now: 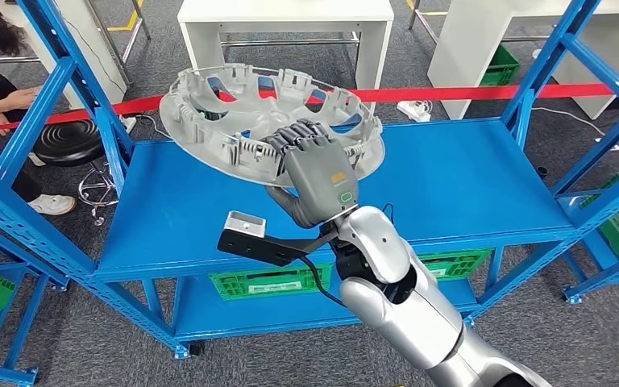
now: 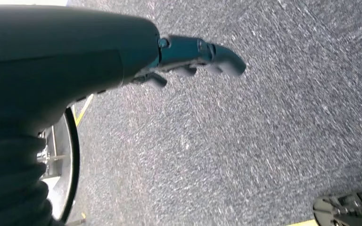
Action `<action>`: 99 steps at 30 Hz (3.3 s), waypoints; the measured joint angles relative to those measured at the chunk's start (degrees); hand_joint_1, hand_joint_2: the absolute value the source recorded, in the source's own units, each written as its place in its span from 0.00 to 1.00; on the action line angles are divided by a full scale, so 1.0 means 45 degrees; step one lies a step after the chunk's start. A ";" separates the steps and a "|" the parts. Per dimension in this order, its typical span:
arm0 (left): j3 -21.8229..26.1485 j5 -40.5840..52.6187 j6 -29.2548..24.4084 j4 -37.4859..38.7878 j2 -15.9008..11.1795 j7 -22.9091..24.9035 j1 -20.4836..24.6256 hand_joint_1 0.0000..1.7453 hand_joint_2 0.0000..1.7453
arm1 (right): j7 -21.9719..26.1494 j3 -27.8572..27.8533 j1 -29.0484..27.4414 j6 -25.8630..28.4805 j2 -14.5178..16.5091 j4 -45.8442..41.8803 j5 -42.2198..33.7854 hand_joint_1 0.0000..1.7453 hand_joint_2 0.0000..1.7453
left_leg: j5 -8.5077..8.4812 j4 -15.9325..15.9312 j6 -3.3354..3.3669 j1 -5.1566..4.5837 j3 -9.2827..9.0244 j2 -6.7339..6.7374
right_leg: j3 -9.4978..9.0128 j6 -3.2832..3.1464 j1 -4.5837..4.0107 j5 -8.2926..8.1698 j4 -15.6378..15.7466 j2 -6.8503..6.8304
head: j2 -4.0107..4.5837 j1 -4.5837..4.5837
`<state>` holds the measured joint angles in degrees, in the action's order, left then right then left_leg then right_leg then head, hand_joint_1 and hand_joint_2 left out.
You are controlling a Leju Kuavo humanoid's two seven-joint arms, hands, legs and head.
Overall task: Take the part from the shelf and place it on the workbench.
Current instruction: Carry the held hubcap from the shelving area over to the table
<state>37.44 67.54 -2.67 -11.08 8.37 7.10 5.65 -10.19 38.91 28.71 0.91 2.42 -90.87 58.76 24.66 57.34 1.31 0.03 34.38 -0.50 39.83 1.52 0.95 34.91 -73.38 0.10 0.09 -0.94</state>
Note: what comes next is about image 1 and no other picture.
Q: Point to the white power strip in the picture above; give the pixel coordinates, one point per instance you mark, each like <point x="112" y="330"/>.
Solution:
<point x="413" y="110"/>

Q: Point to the silver plastic wheel cover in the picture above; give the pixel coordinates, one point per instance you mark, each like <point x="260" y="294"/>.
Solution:
<point x="245" y="115"/>

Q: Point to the white table with steel legs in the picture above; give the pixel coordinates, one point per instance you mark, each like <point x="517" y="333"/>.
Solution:
<point x="104" y="48"/>

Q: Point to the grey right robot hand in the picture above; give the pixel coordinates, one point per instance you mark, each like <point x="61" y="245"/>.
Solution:
<point x="320" y="176"/>

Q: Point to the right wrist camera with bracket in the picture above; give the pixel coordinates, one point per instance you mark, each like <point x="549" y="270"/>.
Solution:
<point x="243" y="224"/>

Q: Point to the red barrier tape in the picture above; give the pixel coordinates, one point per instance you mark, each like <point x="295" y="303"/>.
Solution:
<point x="448" y="93"/>

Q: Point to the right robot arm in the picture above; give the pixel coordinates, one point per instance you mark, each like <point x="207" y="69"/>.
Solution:
<point x="395" y="299"/>

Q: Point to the black round stool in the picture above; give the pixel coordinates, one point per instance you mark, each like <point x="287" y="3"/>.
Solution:
<point x="69" y="141"/>

